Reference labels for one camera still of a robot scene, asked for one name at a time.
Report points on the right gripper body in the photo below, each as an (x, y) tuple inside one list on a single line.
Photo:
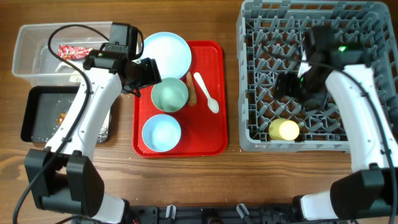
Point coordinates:
[(304, 91)]

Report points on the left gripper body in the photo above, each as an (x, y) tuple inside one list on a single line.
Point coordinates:
[(144, 74)]

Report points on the mint green bowl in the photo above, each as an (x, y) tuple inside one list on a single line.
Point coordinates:
[(170, 95)]

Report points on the large pale blue plate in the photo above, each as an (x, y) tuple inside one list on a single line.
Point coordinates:
[(170, 52)]

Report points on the yellow plastic cup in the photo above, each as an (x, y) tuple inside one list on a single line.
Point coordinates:
[(284, 129)]

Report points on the brown carrot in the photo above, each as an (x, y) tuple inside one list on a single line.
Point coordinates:
[(192, 97)]

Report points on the light blue bowl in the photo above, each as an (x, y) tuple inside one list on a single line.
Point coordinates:
[(161, 133)]

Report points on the white rice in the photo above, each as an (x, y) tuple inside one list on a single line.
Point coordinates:
[(104, 127)]

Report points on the red snack wrapper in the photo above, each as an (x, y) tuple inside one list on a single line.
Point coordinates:
[(68, 52)]

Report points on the white plastic spoon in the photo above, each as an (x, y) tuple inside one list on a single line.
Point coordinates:
[(211, 102)]

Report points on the brown food scrap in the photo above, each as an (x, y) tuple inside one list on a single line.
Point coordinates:
[(61, 118)]

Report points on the white tissue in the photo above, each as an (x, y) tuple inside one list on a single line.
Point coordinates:
[(66, 68)]

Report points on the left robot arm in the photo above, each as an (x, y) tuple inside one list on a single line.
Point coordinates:
[(62, 177)]

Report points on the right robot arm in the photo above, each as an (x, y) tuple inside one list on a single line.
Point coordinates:
[(343, 72)]

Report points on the grey dishwasher rack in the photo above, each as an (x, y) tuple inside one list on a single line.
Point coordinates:
[(269, 40)]

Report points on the clear plastic waste bin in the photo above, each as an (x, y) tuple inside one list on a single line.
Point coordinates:
[(34, 63)]

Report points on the red serving tray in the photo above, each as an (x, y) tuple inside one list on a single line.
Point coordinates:
[(203, 133)]

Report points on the black plastic tray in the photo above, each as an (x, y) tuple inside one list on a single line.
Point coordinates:
[(45, 106)]

